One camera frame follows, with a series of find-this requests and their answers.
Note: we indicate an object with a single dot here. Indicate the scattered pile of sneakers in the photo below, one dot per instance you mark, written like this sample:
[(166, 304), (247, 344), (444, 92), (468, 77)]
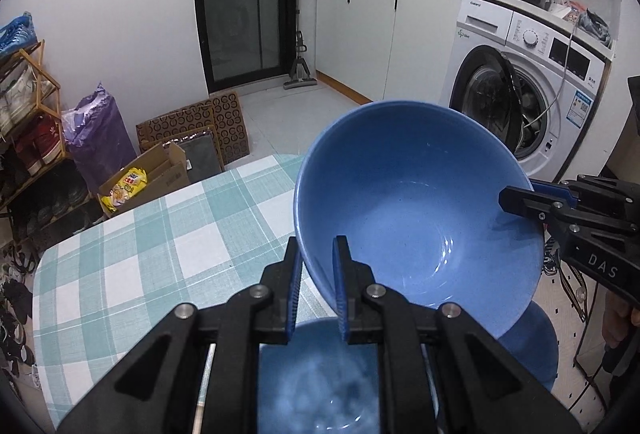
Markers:
[(15, 299)]

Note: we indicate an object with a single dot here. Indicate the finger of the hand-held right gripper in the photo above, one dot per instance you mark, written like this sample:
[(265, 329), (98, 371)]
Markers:
[(520, 201), (550, 191)]

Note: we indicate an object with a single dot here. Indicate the brown patterned doormat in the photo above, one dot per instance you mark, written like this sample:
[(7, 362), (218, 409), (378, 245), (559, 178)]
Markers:
[(227, 129)]

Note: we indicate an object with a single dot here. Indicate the open cardboard box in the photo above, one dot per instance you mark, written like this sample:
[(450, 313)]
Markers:
[(165, 169)]

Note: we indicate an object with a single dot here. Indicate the blue bowl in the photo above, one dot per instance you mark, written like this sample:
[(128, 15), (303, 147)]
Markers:
[(530, 349), (320, 384), (400, 204)]

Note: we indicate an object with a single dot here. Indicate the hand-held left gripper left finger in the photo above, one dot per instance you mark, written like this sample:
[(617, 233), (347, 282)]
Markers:
[(296, 284)]

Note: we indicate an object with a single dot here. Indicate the grey floor mop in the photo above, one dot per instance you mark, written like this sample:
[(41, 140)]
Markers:
[(300, 69)]

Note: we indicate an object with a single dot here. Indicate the teal checked tablecloth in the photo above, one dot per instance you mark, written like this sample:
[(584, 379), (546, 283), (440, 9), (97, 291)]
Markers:
[(125, 264)]

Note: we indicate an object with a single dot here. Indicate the purple plastic bag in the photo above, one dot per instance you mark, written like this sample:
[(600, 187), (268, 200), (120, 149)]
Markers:
[(100, 139)]

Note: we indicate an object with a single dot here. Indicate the yellow snack packet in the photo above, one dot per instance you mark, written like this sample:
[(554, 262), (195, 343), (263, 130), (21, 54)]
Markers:
[(125, 189)]

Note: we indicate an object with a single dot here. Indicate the black framed glass door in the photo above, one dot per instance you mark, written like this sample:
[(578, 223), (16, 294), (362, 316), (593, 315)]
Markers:
[(240, 4)]

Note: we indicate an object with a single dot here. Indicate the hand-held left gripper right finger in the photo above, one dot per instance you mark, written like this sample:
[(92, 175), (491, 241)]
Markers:
[(341, 289)]

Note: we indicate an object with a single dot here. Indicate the person's right hand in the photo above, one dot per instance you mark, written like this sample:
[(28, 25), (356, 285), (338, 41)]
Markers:
[(620, 319)]

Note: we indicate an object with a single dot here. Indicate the white kitchen cabinet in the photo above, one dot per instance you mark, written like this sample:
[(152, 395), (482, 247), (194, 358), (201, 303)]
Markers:
[(365, 39)]

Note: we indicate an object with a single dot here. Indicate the white washing machine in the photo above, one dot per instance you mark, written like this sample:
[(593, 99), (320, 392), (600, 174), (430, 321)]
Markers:
[(480, 29)]

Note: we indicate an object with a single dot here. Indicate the silver foil bag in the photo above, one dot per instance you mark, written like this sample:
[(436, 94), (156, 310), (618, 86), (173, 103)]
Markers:
[(200, 154)]

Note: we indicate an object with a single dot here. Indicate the wooden shoe rack with shoes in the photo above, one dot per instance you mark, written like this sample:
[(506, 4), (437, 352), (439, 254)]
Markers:
[(35, 144)]

